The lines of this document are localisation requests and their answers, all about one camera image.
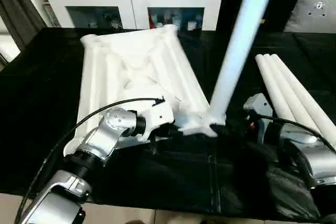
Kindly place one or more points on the white plastic table top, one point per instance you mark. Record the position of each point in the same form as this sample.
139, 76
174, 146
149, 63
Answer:
118, 72

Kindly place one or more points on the white plastic table leg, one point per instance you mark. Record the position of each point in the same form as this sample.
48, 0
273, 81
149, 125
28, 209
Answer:
307, 90
291, 87
275, 85
239, 45

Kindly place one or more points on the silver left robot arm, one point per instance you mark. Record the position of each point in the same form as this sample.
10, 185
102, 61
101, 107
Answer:
86, 150

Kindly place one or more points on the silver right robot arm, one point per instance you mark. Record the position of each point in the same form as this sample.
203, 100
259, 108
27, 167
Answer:
307, 145

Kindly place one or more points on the black furniture with yellow label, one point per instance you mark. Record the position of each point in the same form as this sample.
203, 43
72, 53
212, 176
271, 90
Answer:
273, 3

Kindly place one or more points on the grey cushion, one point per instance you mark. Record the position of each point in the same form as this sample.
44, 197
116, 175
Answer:
312, 11

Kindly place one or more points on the black work mat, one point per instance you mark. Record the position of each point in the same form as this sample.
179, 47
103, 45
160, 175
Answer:
39, 77

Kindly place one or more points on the white glass-door cabinet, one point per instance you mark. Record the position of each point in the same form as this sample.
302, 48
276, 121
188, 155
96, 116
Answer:
126, 1

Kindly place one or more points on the grey curtain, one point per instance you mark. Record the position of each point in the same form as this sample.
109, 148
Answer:
18, 16

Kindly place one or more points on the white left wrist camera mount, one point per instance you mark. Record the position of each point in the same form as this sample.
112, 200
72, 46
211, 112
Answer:
160, 113

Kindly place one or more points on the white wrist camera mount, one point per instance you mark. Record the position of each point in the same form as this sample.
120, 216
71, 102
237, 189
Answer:
160, 113
258, 104

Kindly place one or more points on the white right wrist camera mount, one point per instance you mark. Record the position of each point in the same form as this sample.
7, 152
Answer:
258, 104

